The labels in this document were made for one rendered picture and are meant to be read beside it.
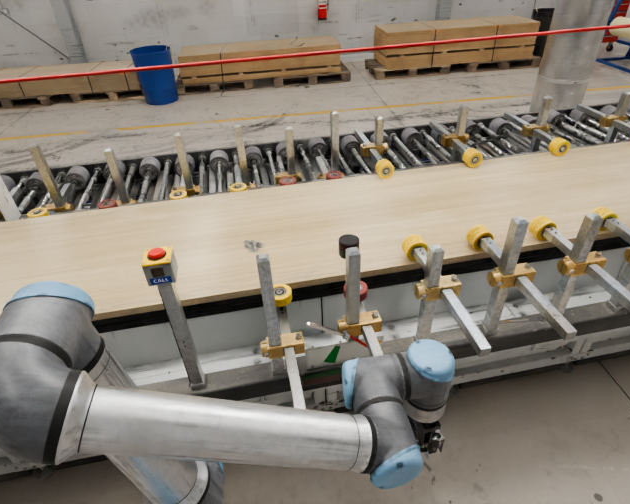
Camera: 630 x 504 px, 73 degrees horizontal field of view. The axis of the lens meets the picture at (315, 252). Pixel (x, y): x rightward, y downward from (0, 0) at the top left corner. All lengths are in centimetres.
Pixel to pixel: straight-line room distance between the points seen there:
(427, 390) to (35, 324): 66
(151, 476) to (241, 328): 74
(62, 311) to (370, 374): 52
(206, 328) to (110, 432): 99
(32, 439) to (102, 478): 166
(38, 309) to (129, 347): 97
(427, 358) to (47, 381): 61
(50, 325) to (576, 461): 208
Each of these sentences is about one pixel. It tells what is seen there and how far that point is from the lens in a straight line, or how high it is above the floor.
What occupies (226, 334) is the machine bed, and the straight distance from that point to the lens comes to 162.
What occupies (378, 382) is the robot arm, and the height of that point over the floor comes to 119.
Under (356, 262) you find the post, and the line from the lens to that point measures 119.
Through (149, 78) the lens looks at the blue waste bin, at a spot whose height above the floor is 38.
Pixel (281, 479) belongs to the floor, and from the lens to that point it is 206.
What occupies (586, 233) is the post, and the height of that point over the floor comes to 108.
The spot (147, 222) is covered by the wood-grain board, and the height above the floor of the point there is 90.
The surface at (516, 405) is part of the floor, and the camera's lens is 238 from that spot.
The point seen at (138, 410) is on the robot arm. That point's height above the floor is 136.
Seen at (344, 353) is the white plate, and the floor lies 75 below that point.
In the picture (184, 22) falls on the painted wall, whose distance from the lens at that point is 830.
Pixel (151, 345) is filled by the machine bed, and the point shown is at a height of 70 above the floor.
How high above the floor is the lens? 185
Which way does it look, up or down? 36 degrees down
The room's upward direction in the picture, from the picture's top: 3 degrees counter-clockwise
